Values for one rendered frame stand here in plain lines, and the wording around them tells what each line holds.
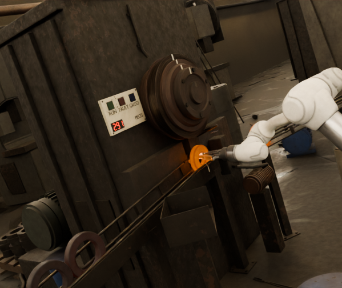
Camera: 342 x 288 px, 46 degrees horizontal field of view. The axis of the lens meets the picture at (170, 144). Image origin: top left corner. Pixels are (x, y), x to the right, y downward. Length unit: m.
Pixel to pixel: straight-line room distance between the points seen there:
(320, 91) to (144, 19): 1.16
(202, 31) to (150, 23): 7.82
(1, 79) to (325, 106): 5.18
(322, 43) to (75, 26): 3.22
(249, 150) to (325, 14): 2.84
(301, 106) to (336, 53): 3.18
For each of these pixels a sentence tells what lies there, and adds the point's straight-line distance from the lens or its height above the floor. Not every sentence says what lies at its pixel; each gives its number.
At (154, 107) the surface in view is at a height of 1.12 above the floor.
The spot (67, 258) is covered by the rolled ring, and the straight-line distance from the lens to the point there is 1.68.
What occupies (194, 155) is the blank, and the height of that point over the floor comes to 0.78.
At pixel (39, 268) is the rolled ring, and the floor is 0.74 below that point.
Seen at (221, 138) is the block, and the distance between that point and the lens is 2.42.
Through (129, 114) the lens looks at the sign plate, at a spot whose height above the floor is 1.13.
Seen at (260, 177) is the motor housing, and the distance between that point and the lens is 2.46.
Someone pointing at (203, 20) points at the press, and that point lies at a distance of 10.30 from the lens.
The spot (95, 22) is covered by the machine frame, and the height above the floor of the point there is 1.61.
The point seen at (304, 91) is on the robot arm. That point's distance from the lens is 1.55.
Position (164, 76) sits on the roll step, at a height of 1.25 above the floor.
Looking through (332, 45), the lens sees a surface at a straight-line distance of 4.69.
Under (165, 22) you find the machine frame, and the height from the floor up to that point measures 1.55.
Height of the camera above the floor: 1.28
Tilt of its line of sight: 10 degrees down
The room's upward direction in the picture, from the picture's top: 18 degrees counter-clockwise
